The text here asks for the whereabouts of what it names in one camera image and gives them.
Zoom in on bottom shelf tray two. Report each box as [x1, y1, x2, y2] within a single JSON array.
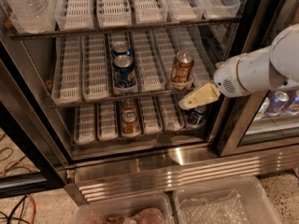
[[97, 101, 118, 141]]

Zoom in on wire shelf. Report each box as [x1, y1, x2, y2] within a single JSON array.
[[51, 86, 195, 106], [73, 128, 204, 148], [7, 17, 241, 40]]

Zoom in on top shelf tray three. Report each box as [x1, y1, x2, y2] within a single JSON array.
[[132, 0, 168, 24]]

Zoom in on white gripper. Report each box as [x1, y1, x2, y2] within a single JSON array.
[[178, 56, 249, 110]]

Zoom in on rear orange can bottom shelf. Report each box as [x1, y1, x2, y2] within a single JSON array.
[[121, 99, 136, 112]]

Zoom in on cans behind right door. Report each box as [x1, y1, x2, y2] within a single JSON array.
[[254, 90, 299, 120]]

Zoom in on top shelf tray one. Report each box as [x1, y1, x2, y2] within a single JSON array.
[[54, 0, 94, 31]]

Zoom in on bottom shelf tray four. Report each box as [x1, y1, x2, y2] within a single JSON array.
[[139, 97, 163, 134]]

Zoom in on middle shelf tray one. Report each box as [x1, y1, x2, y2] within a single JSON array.
[[51, 36, 82, 105]]

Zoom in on top shelf tray five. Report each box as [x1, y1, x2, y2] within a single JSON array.
[[203, 0, 240, 19]]

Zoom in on front blue can bottom shelf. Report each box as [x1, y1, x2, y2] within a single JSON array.
[[187, 105, 207, 125]]

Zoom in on shelf tray four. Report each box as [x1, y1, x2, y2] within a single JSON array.
[[132, 31, 165, 92], [166, 0, 205, 21], [139, 97, 163, 134]]

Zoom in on top wire shelf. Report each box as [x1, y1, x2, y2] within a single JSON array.
[[7, 17, 241, 40]]

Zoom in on middle wire shelf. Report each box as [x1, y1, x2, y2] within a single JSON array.
[[51, 86, 195, 106]]

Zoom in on black cable on floor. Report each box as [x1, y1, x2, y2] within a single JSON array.
[[0, 194, 31, 224]]

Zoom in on middle shelf tray three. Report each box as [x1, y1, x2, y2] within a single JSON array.
[[108, 33, 138, 94]]

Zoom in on closed right fridge door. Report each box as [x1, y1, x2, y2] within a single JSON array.
[[217, 0, 299, 157]]

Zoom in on clear plastic bin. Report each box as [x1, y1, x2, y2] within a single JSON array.
[[71, 192, 174, 224], [173, 176, 282, 224]]

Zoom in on blue pepsi can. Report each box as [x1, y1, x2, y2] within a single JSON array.
[[111, 42, 132, 58], [113, 55, 135, 89]]

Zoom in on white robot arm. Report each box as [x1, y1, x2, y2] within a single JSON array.
[[178, 24, 299, 110]]

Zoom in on middle shelf tray four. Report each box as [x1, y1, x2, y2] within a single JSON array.
[[132, 31, 165, 92]]

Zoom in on steel fridge bottom grille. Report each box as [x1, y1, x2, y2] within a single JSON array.
[[64, 145, 299, 205]]

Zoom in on bottom wire shelf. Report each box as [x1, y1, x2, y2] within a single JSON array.
[[73, 128, 204, 148]]

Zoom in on shelf tray six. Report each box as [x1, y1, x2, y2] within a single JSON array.
[[177, 91, 208, 130], [174, 26, 221, 88]]

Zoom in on open fridge glass door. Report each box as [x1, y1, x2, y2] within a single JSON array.
[[0, 44, 66, 198]]

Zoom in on front blue Pepsi can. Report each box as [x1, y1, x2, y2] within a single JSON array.
[[113, 55, 135, 89]]

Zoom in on bottom shelf tray six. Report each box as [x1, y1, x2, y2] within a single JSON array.
[[177, 91, 208, 130]]

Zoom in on left clear plastic bin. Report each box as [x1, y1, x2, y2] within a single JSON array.
[[71, 192, 174, 224]]

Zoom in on bottom shelf tray one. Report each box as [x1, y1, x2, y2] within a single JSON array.
[[74, 105, 96, 145]]

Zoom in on rear blue Pepsi can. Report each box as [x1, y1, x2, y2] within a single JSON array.
[[111, 42, 132, 58]]

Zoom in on top shelf tray two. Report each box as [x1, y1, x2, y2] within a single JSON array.
[[96, 0, 132, 28]]

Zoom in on orange cable on floor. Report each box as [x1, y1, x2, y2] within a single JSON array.
[[1, 161, 37, 224]]

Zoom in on shelf tray one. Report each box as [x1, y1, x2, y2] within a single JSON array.
[[74, 105, 96, 145], [51, 36, 82, 105], [54, 0, 94, 31]]

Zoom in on shelf tray five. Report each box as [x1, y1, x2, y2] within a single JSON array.
[[203, 0, 240, 19], [153, 30, 192, 90], [157, 95, 184, 131]]

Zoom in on front orange can bottom shelf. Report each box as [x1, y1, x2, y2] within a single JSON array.
[[121, 110, 137, 134]]

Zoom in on orange can shelf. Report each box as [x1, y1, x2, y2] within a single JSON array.
[[121, 99, 136, 112], [121, 110, 137, 134]]

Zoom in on middle shelf tray five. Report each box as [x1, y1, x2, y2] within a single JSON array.
[[153, 30, 192, 90]]

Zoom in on middle shelf tray two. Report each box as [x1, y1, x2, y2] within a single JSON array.
[[81, 35, 109, 101]]

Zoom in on orange soda can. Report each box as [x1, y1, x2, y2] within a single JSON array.
[[171, 51, 194, 83]]

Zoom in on shelf tray two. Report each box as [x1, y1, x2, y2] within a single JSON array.
[[96, 0, 132, 28], [81, 35, 109, 101], [97, 101, 118, 141]]

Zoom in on middle shelf tray six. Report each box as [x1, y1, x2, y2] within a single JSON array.
[[174, 26, 221, 88]]

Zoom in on bottom shelf tray three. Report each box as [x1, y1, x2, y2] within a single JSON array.
[[121, 110, 140, 137]]

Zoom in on top shelf tray four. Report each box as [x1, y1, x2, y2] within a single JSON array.
[[166, 0, 205, 21]]

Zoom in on right clear plastic bin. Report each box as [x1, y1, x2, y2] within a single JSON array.
[[173, 176, 282, 224]]

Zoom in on shelf tray three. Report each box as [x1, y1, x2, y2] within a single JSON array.
[[121, 110, 140, 137], [132, 0, 168, 24], [108, 33, 138, 94]]

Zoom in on bottom shelf tray five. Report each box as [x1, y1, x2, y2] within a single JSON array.
[[157, 95, 184, 131]]

